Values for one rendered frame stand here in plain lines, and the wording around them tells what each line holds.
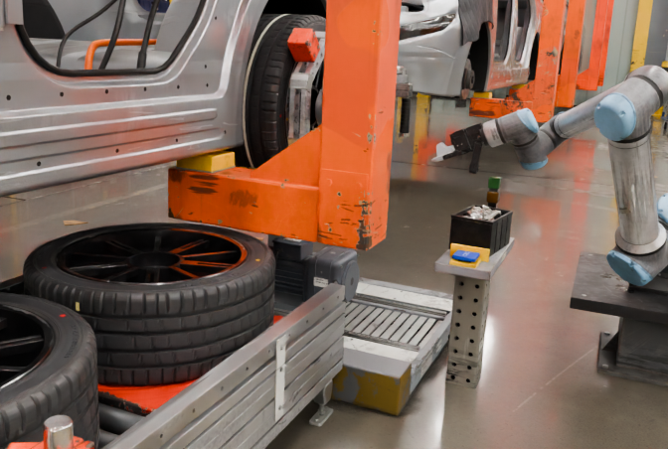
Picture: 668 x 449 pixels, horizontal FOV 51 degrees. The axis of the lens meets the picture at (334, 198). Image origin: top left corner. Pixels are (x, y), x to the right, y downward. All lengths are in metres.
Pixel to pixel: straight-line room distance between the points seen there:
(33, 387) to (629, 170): 1.60
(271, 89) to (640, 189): 1.17
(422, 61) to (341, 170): 3.13
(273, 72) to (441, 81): 2.91
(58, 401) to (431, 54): 4.10
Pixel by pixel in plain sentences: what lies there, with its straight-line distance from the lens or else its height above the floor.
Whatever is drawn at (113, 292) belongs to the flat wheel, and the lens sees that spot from 1.69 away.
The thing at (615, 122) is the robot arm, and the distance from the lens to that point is 1.99.
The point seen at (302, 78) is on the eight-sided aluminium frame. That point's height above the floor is 0.97.
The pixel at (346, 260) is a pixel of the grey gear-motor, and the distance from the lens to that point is 2.27.
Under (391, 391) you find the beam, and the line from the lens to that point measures 2.16.
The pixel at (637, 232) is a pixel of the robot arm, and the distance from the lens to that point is 2.31.
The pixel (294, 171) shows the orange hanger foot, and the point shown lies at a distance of 2.02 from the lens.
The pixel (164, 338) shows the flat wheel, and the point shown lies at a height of 0.40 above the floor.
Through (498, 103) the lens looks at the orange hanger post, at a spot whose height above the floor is 0.65.
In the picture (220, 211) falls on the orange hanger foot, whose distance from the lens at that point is 2.14.
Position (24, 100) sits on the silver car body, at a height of 0.94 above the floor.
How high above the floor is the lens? 1.09
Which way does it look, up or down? 13 degrees down
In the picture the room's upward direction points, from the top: 3 degrees clockwise
